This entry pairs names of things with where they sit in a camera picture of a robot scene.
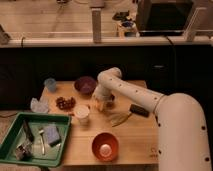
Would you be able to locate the orange bowl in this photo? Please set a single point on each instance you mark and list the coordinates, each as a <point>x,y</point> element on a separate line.
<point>105,147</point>

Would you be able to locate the grey metal post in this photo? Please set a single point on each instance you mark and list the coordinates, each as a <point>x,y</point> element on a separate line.
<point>96,25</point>

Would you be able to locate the red grape bunch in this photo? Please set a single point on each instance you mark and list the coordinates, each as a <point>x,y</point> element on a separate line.
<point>65,104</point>

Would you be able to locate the blue plastic cup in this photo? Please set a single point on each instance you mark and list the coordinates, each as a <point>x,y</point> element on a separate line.
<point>50,84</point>

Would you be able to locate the crumpled foil wrapper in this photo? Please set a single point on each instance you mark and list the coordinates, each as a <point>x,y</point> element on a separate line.
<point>24,150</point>

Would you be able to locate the crumpled clear plastic bag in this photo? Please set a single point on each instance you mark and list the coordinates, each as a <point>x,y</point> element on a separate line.
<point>39,106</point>

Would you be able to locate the green plastic tray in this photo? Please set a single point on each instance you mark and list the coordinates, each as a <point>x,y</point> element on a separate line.
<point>16,136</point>

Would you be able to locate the purple bowl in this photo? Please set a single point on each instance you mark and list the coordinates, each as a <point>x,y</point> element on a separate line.
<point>85,84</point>

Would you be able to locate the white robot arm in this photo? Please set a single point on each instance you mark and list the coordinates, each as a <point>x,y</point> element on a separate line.
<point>183,143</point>

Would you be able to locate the small metal cup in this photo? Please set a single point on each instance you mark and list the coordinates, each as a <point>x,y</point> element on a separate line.
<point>110,102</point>

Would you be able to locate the black spatula in tray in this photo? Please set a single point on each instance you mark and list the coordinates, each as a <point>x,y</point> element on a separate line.
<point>28,132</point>

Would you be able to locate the white plastic spoon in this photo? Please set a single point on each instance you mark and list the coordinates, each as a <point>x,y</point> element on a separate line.
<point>41,131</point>

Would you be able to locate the black monitor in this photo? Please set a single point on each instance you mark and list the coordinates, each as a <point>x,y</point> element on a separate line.
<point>162,17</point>

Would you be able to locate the wooden box with items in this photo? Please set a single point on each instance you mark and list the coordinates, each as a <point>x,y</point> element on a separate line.
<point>127,29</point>

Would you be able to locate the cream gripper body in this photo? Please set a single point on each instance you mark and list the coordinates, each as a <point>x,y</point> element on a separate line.
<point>100,105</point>

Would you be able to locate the white paper cup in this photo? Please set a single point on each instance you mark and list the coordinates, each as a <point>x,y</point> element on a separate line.
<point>82,112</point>

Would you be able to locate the blue sponge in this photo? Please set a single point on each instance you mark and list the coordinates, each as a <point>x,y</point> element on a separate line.
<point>52,135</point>

